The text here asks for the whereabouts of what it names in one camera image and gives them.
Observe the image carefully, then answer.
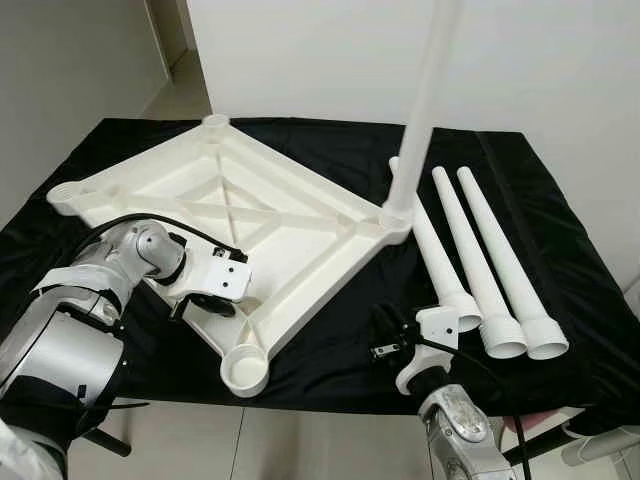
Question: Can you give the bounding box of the white plastic table leg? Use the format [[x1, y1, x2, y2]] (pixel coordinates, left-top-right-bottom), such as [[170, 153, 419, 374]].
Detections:
[[383, 0, 463, 223], [457, 165, 571, 361], [388, 155, 484, 333], [432, 166, 529, 359]]

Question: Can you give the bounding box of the white plastic table top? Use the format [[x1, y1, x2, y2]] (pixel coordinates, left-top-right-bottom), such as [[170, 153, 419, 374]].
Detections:
[[45, 113, 413, 399]]

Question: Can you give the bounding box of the red table edge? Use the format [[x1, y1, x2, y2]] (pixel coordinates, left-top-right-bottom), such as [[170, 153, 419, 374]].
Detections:
[[505, 410, 576, 433]]

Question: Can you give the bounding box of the black metal table leg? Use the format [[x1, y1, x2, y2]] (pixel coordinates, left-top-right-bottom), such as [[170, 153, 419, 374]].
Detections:
[[500, 435, 566, 473], [80, 428, 131, 459]]

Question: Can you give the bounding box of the black table cloth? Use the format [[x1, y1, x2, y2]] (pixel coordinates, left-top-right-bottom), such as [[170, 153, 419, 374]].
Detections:
[[0, 117, 640, 411]]

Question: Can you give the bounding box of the grey metal tube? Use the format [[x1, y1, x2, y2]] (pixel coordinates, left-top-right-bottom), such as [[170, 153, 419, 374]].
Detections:
[[560, 428, 640, 469]]

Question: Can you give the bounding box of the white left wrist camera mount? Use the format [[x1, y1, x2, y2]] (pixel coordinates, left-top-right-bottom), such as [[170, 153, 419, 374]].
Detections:
[[160, 243, 251, 306]]

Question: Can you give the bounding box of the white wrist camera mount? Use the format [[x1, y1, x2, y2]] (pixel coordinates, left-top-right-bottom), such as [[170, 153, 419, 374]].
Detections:
[[160, 243, 251, 306], [395, 306, 461, 397]]

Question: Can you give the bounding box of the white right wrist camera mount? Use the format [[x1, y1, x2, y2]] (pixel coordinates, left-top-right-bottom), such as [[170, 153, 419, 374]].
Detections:
[[395, 306, 461, 397]]

